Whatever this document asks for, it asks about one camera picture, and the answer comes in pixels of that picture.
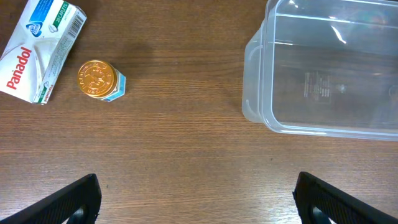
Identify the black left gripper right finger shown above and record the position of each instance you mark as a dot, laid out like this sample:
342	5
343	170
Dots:
320	202

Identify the gold lid balm jar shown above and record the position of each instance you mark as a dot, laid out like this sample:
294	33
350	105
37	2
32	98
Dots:
99	79

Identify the clear plastic container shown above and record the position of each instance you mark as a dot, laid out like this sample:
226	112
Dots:
324	68

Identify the white Panadol box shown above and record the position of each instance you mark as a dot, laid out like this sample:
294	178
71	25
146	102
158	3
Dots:
38	48

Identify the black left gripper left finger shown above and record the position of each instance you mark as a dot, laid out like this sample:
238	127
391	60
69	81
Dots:
78	202

